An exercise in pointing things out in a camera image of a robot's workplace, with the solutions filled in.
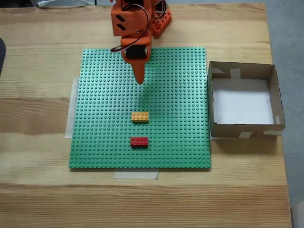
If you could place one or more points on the green lego baseplate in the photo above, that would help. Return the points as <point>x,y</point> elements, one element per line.
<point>107,107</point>

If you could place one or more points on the open cardboard box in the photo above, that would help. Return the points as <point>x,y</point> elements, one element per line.
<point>276,95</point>

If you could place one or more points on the yellow lego block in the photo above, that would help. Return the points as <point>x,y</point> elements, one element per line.
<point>140,116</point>

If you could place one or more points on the long masking tape strip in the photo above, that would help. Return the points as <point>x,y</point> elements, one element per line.
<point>70,114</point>

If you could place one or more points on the red lego block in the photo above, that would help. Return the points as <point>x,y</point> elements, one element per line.
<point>139,142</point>

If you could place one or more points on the black rounded object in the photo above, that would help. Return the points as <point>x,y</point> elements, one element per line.
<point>2,57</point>

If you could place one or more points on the white paper sheet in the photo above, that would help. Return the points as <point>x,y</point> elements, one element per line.
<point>242,104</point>

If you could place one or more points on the short masking tape strip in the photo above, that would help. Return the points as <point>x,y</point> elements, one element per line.
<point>135,175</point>

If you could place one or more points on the white curved object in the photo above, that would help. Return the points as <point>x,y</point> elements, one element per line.
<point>44,2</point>

